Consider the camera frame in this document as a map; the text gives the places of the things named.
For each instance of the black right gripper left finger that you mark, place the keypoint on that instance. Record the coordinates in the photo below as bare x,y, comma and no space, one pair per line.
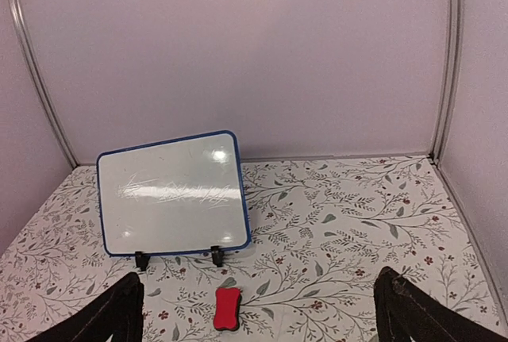
115,315

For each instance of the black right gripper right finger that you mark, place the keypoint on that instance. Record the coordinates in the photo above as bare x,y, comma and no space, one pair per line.
405,313

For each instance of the red whiteboard eraser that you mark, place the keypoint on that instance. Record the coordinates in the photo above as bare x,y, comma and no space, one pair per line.
228,302

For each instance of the blue framed whiteboard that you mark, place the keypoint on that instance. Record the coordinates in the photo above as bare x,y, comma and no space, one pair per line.
173,197

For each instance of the floral patterned table mat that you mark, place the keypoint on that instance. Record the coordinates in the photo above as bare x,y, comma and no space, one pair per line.
321,232

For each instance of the left aluminium corner post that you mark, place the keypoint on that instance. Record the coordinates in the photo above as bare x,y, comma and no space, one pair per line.
42,92

